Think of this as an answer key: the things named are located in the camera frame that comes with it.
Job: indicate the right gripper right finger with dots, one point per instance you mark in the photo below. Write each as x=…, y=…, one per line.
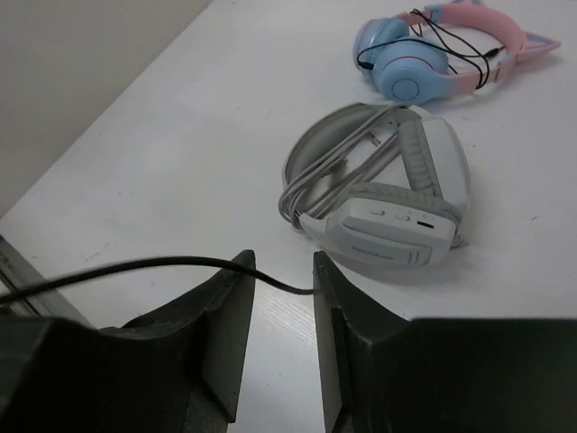
x=382, y=373

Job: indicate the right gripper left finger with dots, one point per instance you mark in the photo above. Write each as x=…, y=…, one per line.
x=177, y=368

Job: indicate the white grey headphones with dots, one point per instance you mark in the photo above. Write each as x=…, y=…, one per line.
x=379, y=184

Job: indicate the blue pink cat-ear headphones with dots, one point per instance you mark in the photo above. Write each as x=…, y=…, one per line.
x=414, y=70

